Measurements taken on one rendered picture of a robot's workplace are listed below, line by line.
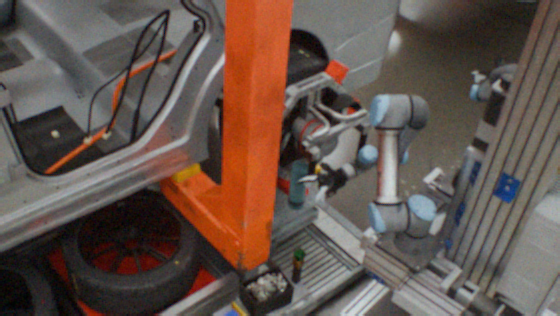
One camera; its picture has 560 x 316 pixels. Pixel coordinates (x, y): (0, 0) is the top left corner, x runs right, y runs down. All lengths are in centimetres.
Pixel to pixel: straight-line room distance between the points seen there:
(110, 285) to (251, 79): 120
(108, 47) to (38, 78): 40
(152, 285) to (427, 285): 118
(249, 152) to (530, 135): 101
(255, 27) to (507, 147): 100
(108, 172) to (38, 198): 32
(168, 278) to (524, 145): 159
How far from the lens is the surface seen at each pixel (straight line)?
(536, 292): 257
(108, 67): 321
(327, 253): 354
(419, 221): 247
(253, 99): 215
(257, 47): 204
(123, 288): 280
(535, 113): 222
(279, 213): 348
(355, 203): 394
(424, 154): 445
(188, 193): 292
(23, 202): 261
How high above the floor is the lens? 269
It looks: 40 degrees down
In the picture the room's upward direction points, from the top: 5 degrees clockwise
